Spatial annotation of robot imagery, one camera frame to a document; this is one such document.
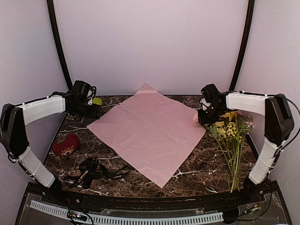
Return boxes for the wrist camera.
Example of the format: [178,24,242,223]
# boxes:
[70,80,97,101]
[201,84,220,102]

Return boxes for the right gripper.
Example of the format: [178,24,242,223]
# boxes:
[198,105,224,125]

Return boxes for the left black frame post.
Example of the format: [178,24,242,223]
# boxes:
[46,0,73,90]

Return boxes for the black front rail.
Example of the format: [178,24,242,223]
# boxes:
[21,181,284,212]

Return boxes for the right black frame post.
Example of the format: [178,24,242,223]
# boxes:
[229,0,255,91]

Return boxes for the green plastic bowl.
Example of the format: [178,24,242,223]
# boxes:
[92,98,102,105]

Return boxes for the small yellow filler flowers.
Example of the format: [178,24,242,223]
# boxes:
[225,122,240,193]

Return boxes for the pink wrapping paper sheet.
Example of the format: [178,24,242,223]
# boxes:
[87,84,205,188]

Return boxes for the yellow daisy bunch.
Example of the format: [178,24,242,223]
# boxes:
[205,122,228,162]

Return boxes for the white slotted cable duct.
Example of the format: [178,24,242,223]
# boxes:
[30,200,224,225]

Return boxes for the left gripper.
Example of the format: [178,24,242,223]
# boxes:
[72,100,102,120]

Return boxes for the red floral dish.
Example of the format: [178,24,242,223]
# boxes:
[52,134,79,157]

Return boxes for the black frame post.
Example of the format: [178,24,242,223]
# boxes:
[229,0,255,91]
[46,0,73,90]

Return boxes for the yellow rose stem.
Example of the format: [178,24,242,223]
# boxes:
[220,111,239,126]

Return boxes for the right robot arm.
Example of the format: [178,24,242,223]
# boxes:
[197,84,294,203]

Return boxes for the black printed ribbon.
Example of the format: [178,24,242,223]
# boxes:
[63,157,130,189]

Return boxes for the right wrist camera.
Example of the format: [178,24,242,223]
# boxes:
[201,84,220,102]

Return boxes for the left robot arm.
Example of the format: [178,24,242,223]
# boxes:
[0,92,101,204]

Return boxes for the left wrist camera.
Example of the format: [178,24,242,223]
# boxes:
[70,80,97,101]

